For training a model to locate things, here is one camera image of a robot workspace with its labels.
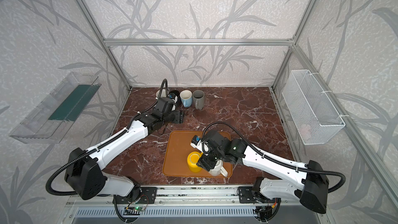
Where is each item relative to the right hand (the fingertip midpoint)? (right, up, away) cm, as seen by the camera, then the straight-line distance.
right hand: (201, 153), depth 73 cm
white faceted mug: (+9, -8, +1) cm, 12 cm away
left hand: (-11, +21, +10) cm, 26 cm away
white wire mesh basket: (+46, +18, -13) cm, 51 cm away
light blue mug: (-12, +27, +29) cm, 41 cm away
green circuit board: (-30, -25, -3) cm, 39 cm away
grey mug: (-3, +27, +27) cm, 38 cm away
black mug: (-18, +30, +32) cm, 47 cm away
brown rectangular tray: (-16, -3, +15) cm, 22 cm away
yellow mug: (-4, -4, +2) cm, 6 cm away
